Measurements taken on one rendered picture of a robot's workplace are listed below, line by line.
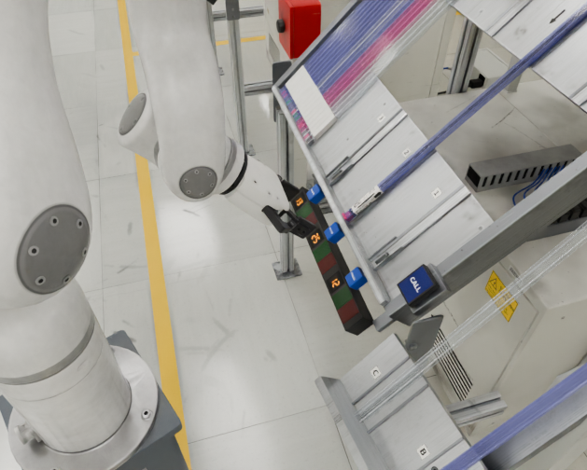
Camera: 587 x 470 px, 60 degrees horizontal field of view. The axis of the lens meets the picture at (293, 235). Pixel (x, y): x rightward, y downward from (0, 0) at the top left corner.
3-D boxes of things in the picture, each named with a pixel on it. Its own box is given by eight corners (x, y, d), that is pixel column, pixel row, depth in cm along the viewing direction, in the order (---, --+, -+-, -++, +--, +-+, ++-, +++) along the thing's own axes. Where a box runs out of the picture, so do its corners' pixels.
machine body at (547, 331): (462, 447, 133) (547, 308, 89) (364, 256, 180) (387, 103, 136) (663, 384, 146) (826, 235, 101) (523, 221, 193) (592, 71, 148)
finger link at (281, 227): (251, 190, 77) (275, 204, 81) (265, 226, 73) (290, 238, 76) (256, 186, 77) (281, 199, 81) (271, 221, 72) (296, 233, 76)
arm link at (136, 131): (240, 154, 68) (221, 125, 75) (158, 103, 59) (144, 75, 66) (203, 200, 70) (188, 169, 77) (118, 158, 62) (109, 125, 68)
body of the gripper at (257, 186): (202, 164, 79) (254, 193, 86) (213, 206, 72) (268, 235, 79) (232, 130, 76) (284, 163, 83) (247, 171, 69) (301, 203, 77)
